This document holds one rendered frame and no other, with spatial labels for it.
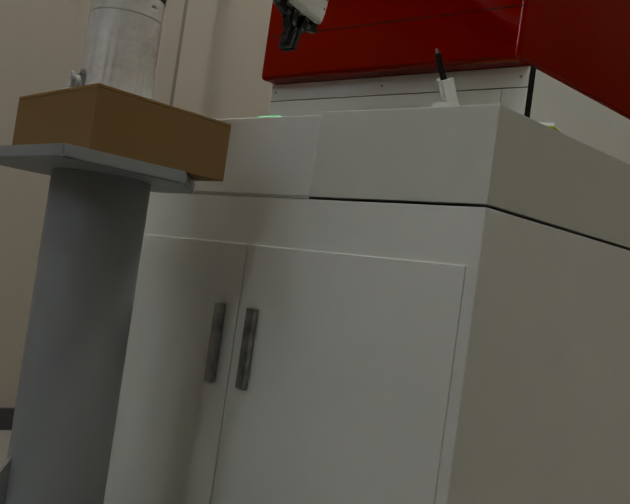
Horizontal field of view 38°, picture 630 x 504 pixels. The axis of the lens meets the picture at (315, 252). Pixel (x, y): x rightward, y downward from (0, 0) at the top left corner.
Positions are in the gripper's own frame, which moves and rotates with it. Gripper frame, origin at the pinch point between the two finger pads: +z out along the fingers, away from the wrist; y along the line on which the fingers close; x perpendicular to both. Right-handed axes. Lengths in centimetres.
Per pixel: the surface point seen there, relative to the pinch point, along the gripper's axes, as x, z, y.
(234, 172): -4.8, 26.1, -1.0
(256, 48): -185, -90, -140
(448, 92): 19.4, -0.6, -24.7
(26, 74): -191, -29, -46
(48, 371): -3, 69, 23
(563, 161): 50, 16, -19
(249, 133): -2.2, 19.0, 0.5
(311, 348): 21, 54, -7
